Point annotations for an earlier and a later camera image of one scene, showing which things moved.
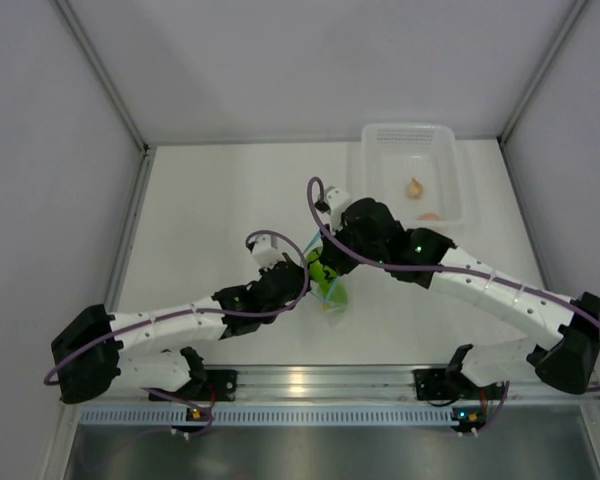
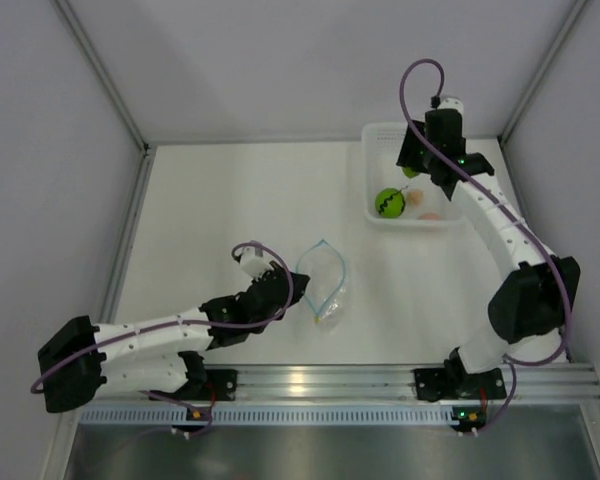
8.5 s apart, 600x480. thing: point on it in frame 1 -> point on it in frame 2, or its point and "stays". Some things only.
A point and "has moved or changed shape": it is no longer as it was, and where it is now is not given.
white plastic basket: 416,170 stays
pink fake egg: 429,217 stays
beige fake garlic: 415,189 has moved or changed shape
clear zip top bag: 328,289 has moved or changed shape
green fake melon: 319,273 -> 390,203
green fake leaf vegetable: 334,292 -> 409,172
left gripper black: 300,291 stays
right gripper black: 331,255 -> 409,155
